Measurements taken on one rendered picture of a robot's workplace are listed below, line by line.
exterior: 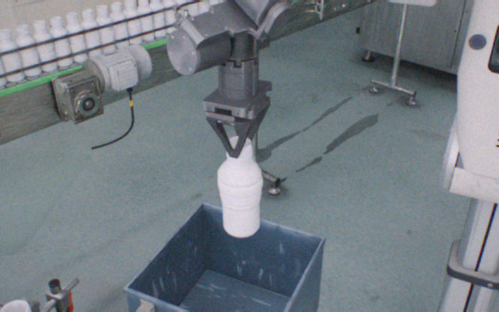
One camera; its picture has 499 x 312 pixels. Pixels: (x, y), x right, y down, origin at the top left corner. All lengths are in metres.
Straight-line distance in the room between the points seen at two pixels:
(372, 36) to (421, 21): 0.45
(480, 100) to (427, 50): 3.42
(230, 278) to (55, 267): 1.38
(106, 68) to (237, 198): 1.17
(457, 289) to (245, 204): 0.58
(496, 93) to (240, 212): 0.45
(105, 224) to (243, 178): 2.06
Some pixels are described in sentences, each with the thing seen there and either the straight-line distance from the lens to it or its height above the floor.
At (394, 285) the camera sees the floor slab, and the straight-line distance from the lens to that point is 2.49.
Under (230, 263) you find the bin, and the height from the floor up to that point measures 0.79.
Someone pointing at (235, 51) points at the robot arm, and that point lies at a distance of 0.71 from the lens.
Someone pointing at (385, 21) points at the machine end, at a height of 0.39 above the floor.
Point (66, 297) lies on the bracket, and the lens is 0.92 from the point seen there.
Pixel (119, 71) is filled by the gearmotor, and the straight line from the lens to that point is 1.88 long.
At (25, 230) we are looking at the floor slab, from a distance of 2.91.
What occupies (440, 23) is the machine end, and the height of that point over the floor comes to 0.47.
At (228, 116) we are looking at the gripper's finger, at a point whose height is 1.38.
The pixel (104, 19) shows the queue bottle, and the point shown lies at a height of 1.13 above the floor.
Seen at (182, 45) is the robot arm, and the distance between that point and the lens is 0.67.
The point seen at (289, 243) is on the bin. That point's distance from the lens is 1.24.
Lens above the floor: 1.72
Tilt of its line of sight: 32 degrees down
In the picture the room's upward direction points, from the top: straight up
